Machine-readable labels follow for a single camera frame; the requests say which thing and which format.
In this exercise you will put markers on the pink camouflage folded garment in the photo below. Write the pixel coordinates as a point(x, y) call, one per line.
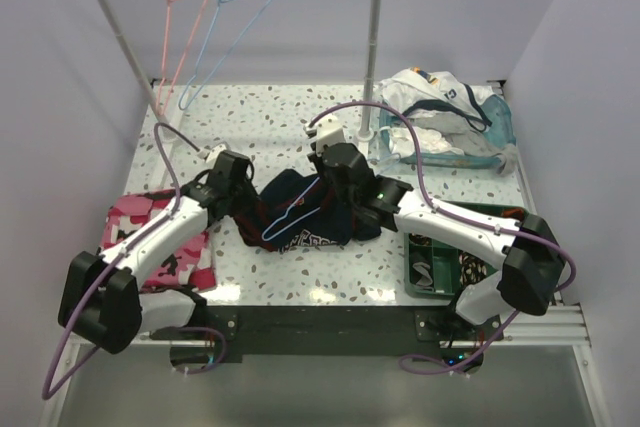
point(191, 265)

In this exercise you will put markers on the navy tank top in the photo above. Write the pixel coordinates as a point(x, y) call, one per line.
point(334, 224)

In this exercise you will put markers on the grey garment in basket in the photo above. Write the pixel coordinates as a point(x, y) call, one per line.
point(447, 140)

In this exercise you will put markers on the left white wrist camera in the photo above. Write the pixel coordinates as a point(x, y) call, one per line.
point(208, 155)

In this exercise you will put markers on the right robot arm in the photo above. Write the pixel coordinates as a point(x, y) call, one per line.
point(523, 253)

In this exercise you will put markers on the white garment in basket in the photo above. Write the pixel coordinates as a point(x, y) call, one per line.
point(410, 85)

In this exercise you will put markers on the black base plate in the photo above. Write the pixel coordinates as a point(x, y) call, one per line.
point(374, 331)

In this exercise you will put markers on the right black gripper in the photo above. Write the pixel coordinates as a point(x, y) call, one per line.
point(314, 158)

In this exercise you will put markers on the grey white rolled tie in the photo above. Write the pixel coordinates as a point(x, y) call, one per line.
point(423, 270)

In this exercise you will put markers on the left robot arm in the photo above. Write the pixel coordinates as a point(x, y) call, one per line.
point(102, 301)

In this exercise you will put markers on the blue wire hanger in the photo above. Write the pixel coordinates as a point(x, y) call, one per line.
point(294, 210)
point(219, 28)

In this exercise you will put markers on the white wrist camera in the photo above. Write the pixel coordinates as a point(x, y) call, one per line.
point(325, 133)
point(208, 155)

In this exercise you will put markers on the green compartment tray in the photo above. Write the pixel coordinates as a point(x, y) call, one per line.
point(444, 261)

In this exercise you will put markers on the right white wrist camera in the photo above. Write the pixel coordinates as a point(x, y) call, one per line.
point(325, 133)

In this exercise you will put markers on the black white spotted rolled tie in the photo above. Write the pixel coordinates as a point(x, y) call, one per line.
point(472, 269)

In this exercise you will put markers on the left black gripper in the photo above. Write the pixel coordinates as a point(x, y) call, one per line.
point(250, 197)

